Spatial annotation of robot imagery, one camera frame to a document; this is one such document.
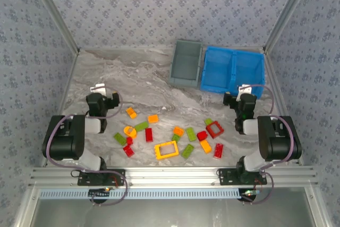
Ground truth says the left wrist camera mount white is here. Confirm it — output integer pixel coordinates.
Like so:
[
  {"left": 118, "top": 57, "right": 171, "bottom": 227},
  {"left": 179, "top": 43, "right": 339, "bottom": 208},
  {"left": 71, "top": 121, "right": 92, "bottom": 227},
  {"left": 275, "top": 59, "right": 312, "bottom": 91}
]
[{"left": 89, "top": 83, "right": 107, "bottom": 96}]

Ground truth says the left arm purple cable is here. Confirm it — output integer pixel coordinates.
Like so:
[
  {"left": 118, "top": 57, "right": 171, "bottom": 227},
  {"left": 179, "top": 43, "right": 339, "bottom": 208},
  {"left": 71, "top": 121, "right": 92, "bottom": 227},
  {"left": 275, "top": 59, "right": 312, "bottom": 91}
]
[{"left": 43, "top": 86, "right": 129, "bottom": 207}]

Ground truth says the red lego window frame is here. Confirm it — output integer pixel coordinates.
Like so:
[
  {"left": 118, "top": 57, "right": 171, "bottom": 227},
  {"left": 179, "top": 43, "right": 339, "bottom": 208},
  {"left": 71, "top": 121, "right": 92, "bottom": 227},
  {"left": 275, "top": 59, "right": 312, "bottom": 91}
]
[{"left": 206, "top": 121, "right": 225, "bottom": 139}]

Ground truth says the blue two-compartment plastic bin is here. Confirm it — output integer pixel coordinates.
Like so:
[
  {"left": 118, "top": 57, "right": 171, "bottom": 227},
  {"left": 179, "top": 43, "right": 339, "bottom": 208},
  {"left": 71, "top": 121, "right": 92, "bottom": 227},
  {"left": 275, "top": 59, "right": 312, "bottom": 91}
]
[{"left": 199, "top": 46, "right": 266, "bottom": 98}]

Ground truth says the black controller board with LED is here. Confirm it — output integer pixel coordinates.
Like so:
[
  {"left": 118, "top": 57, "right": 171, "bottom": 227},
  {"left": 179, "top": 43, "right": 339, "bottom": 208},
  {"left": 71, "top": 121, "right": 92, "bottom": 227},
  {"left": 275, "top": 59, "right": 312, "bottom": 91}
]
[
  {"left": 88, "top": 187, "right": 111, "bottom": 199},
  {"left": 240, "top": 188, "right": 262, "bottom": 201}
]

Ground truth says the aluminium frame post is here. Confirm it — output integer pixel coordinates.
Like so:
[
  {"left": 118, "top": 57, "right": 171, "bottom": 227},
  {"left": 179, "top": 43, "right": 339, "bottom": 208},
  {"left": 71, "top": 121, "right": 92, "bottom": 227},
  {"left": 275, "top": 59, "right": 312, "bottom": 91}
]
[
  {"left": 25, "top": 0, "right": 81, "bottom": 54},
  {"left": 262, "top": 0, "right": 317, "bottom": 52}
]

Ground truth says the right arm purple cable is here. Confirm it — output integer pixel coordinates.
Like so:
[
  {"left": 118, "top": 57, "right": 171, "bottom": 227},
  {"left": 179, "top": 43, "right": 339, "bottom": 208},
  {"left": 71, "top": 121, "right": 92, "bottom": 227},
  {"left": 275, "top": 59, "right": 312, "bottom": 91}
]
[{"left": 240, "top": 83, "right": 296, "bottom": 205}]

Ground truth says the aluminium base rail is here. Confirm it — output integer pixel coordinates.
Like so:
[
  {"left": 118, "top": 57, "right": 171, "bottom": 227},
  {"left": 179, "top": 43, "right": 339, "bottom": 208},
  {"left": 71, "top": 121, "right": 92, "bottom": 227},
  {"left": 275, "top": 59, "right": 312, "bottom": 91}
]
[{"left": 28, "top": 166, "right": 319, "bottom": 187}]

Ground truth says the grey plastic bin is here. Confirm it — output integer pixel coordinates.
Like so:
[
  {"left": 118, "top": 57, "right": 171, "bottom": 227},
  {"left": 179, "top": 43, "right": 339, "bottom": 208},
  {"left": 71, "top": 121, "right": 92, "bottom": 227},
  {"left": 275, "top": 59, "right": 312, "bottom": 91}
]
[{"left": 167, "top": 40, "right": 204, "bottom": 89}]

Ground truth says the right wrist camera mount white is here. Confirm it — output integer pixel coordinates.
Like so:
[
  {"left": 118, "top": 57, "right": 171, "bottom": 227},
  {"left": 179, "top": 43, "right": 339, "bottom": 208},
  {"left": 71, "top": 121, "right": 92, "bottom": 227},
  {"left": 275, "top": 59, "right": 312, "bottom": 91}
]
[{"left": 237, "top": 84, "right": 252, "bottom": 100}]

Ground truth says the yellow lego window frame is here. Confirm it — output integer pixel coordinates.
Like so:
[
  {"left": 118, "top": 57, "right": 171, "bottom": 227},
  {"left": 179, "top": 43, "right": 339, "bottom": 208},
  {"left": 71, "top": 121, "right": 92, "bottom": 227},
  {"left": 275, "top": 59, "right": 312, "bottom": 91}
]
[{"left": 154, "top": 140, "right": 180, "bottom": 161}]

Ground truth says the aluminium table side rail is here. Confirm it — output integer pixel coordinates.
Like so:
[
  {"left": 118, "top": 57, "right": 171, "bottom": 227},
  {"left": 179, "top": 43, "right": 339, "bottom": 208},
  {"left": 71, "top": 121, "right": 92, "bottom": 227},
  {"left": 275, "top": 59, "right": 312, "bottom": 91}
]
[
  {"left": 39, "top": 48, "right": 80, "bottom": 168},
  {"left": 262, "top": 47, "right": 305, "bottom": 166}
]

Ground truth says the pale blue slotted cable duct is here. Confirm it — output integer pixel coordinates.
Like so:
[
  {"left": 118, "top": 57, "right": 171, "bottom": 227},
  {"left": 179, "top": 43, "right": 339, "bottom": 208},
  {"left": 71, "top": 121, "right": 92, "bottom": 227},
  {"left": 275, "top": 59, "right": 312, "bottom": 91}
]
[{"left": 39, "top": 188, "right": 243, "bottom": 200}]

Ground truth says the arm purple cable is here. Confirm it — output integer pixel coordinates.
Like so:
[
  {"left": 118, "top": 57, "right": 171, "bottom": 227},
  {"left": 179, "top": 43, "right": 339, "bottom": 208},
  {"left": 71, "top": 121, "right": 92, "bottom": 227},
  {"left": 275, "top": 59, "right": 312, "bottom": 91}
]
[
  {"left": 43, "top": 86, "right": 129, "bottom": 207},
  {"left": 240, "top": 83, "right": 296, "bottom": 205}
]

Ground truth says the grey metal lower tray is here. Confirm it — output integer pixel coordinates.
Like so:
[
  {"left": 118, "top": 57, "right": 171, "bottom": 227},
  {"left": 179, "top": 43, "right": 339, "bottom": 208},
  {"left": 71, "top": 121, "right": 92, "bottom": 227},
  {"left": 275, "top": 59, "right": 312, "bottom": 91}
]
[{"left": 13, "top": 186, "right": 333, "bottom": 227}]

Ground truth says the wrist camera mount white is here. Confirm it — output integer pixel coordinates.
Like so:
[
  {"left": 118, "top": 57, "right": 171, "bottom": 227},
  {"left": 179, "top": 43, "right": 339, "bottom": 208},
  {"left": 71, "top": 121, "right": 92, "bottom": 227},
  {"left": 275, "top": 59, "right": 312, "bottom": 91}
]
[
  {"left": 89, "top": 83, "right": 107, "bottom": 96},
  {"left": 237, "top": 84, "right": 252, "bottom": 100}
]

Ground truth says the long green lego brick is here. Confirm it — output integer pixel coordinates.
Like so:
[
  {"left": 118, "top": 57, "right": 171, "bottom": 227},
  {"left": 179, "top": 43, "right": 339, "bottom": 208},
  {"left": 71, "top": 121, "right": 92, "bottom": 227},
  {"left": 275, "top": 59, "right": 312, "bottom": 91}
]
[{"left": 134, "top": 121, "right": 149, "bottom": 132}]

